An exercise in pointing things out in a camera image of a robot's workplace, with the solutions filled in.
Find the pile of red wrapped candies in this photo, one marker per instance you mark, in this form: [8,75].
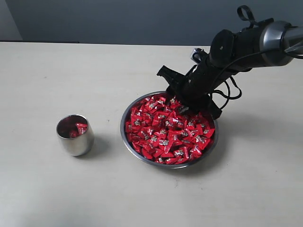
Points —
[169,134]

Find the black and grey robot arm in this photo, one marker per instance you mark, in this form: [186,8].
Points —
[267,43]

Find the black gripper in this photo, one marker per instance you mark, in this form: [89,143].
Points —
[193,88]

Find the stainless steel cup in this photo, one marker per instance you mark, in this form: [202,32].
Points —
[80,145]

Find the stainless steel bowl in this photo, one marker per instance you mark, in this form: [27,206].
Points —
[132,151]

